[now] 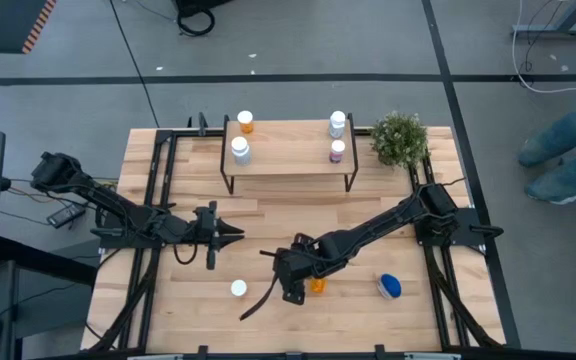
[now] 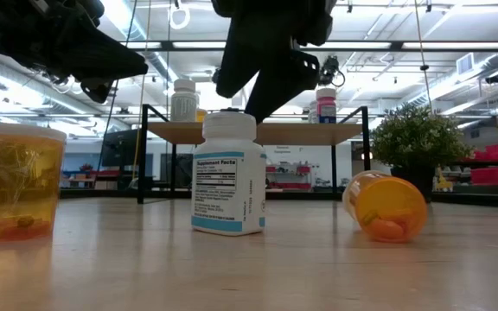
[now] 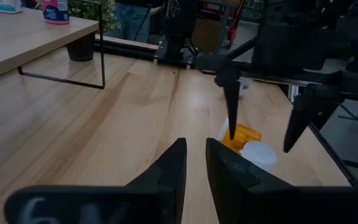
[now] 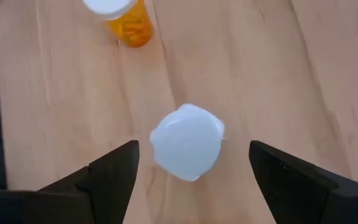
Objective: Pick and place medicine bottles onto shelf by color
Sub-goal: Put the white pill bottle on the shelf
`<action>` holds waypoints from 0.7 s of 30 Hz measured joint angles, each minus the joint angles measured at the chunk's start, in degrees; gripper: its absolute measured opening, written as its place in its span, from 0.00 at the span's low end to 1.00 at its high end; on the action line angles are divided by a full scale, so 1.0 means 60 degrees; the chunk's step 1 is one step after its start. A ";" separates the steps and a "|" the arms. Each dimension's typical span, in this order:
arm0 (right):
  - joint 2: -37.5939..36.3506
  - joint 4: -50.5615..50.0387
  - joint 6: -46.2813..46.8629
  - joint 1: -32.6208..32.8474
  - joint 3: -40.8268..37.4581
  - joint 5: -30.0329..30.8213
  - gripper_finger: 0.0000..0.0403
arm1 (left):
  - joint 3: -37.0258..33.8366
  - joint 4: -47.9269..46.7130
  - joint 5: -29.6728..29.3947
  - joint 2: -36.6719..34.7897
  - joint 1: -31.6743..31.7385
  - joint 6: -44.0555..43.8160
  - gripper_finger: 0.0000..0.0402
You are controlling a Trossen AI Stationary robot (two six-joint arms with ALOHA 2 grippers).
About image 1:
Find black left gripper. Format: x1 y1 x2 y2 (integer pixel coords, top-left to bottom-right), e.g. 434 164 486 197
193 200 245 271

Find white jar blue lid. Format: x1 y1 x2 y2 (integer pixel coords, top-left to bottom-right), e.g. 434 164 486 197
375 273 403 301

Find pink bottle white cap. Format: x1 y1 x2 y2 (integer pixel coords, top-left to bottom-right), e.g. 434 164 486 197
328 139 347 165

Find white medicine bottle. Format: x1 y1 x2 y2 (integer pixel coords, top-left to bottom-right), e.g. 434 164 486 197
328 110 347 140

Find wooden shelf black metal legs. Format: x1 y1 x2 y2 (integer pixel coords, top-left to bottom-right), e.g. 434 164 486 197
219 113 360 195

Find clear grey bottle white cap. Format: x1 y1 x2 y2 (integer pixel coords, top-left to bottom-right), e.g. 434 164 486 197
230 135 252 167

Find black power adapter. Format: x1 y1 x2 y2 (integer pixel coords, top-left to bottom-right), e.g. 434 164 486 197
46 201 88 230

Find small green potted plant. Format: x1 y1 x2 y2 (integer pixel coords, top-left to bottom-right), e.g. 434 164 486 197
369 110 432 170

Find black mat orange striped edge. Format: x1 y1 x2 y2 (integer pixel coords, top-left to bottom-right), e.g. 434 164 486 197
0 0 58 69

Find person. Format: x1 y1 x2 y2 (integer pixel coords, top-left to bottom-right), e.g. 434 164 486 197
517 87 576 206

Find grey metal desk leg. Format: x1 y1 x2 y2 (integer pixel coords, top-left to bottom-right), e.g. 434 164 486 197
511 0 576 40

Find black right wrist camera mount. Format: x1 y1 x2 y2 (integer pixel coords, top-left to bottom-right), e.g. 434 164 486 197
281 280 306 307

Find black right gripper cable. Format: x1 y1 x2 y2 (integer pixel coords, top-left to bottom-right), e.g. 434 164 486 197
239 248 282 322

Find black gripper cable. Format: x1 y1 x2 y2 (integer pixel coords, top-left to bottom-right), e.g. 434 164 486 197
239 248 282 322
172 242 200 266

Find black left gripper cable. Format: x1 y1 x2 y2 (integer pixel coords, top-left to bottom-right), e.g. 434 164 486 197
172 242 200 266

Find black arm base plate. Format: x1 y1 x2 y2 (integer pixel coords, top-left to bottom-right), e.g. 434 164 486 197
90 209 169 250
412 207 504 249

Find black aluminium table frame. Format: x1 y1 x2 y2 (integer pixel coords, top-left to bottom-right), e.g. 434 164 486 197
85 127 507 360

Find long black floor cable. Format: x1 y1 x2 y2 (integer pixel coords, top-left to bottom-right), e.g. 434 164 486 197
109 0 160 127

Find coiled black cable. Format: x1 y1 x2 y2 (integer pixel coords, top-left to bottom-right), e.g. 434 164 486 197
172 0 234 38

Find white floor cable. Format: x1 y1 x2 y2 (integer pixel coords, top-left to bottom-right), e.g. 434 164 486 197
510 0 576 95

